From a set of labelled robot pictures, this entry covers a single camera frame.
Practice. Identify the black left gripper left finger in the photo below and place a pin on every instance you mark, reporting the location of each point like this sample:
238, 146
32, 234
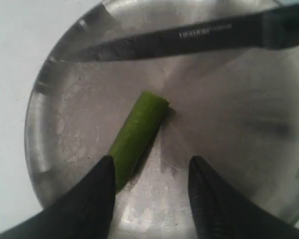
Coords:
84, 212

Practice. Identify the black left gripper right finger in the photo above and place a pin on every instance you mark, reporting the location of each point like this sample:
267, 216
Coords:
220, 211

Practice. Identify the green cucumber piece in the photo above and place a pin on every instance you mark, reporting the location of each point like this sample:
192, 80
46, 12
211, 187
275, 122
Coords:
138, 130

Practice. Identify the black kitchen knife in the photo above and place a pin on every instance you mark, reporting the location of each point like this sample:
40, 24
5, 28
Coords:
273, 29

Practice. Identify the round stainless steel plate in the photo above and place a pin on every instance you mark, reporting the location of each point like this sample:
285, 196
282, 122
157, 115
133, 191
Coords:
238, 109

